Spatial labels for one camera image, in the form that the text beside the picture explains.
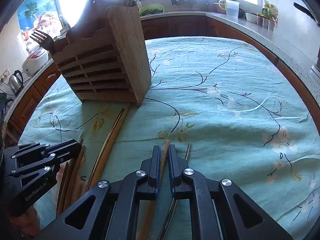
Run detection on steel fork wooden handle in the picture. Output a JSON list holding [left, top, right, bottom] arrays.
[[30, 30, 55, 54]]

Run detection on tropical fruit poster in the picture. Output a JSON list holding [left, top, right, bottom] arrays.
[[17, 0, 62, 38]]

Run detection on steel electric kettle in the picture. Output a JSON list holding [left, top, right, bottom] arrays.
[[8, 70, 24, 96]]

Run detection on person's left hand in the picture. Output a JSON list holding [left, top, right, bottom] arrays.
[[9, 162, 68, 236]]

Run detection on white pink rice cooker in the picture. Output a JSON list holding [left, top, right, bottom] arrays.
[[22, 48, 48, 77]]

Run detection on clear measuring jug green handle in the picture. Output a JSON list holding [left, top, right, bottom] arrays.
[[218, 0, 240, 18]]

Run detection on white seasoning containers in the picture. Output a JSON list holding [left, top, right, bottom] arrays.
[[245, 12, 276, 31]]

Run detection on floral teal tablecloth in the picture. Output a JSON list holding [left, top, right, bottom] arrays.
[[19, 37, 319, 239]]

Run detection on wall power outlet strip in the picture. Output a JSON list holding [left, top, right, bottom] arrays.
[[0, 69, 10, 80]]

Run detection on green colander with vegetables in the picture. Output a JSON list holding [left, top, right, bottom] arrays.
[[139, 4, 165, 16]]

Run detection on light wooden chopstick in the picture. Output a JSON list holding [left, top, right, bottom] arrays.
[[56, 138, 86, 216]]

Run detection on brown wooden utensil holder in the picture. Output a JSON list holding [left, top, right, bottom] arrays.
[[50, 0, 151, 106]]

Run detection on yellow oil bottles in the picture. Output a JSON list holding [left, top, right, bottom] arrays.
[[261, 1, 278, 22]]

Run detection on brown wooden chopstick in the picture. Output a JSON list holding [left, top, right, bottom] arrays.
[[137, 139, 171, 240]]

